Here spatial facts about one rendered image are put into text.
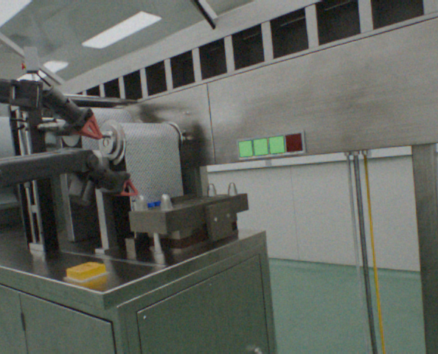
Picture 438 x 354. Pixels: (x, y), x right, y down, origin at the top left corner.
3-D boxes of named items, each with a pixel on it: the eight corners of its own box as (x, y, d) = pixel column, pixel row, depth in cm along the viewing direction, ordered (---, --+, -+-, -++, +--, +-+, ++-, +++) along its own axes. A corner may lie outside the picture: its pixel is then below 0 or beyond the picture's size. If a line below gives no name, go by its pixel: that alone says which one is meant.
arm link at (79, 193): (93, 151, 97) (64, 148, 99) (80, 191, 93) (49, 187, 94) (110, 170, 108) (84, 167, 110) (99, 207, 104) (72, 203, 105)
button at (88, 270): (66, 278, 92) (65, 268, 92) (91, 270, 97) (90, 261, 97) (82, 282, 88) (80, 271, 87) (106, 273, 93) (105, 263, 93)
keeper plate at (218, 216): (208, 241, 114) (204, 206, 113) (228, 234, 121) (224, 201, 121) (214, 242, 112) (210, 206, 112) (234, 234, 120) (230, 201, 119)
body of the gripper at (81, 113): (83, 127, 106) (63, 110, 101) (66, 131, 113) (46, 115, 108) (94, 110, 109) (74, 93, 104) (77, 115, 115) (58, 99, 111)
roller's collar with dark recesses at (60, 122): (51, 137, 132) (49, 119, 132) (66, 136, 137) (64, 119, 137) (60, 135, 128) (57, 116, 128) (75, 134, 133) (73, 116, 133)
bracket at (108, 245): (94, 253, 119) (82, 158, 117) (110, 248, 124) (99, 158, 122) (102, 254, 116) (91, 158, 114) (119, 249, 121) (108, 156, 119)
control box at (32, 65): (22, 74, 156) (19, 51, 155) (38, 74, 159) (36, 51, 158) (22, 70, 150) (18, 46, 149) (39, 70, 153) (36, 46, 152)
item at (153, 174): (131, 212, 117) (124, 153, 116) (183, 201, 135) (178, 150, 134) (132, 212, 116) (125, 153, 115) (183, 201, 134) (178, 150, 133)
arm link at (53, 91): (40, 96, 99) (53, 82, 101) (32, 98, 104) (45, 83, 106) (61, 113, 104) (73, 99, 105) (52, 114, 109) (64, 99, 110)
